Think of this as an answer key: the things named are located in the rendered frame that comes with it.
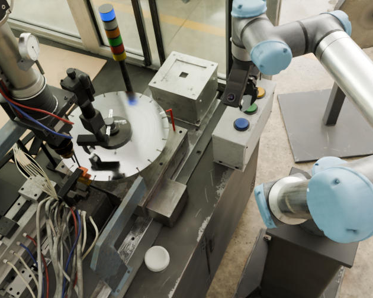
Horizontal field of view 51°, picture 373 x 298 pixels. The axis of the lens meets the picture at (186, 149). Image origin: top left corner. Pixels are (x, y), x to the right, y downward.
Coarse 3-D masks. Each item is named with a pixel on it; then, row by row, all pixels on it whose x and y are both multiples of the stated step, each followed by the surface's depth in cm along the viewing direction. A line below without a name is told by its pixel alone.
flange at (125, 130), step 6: (114, 120) 118; (120, 120) 118; (126, 120) 118; (120, 126) 116; (126, 126) 116; (102, 132) 115; (114, 132) 114; (120, 132) 115; (126, 132) 115; (114, 138) 114; (120, 138) 114; (126, 138) 114; (114, 144) 113; (120, 144) 113
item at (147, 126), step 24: (96, 96) 126; (120, 96) 125; (144, 96) 124; (72, 120) 121; (144, 120) 118; (144, 144) 113; (72, 168) 111; (96, 168) 110; (120, 168) 109; (144, 168) 109
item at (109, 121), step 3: (111, 111) 115; (111, 114) 114; (108, 117) 114; (111, 117) 114; (105, 120) 112; (108, 120) 112; (111, 120) 112; (105, 123) 112; (108, 123) 112; (111, 123) 112; (114, 123) 112; (117, 123) 112; (120, 123) 112; (123, 123) 112; (105, 126) 113; (108, 126) 112; (111, 126) 112; (114, 126) 113; (108, 129) 111; (111, 129) 113; (108, 132) 110
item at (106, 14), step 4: (104, 4) 118; (108, 4) 118; (100, 8) 117; (104, 8) 117; (108, 8) 117; (112, 8) 117; (100, 12) 116; (104, 12) 116; (108, 12) 116; (112, 12) 117; (100, 16) 118; (104, 16) 117; (108, 16) 117; (112, 16) 118; (104, 20) 118; (108, 20) 118
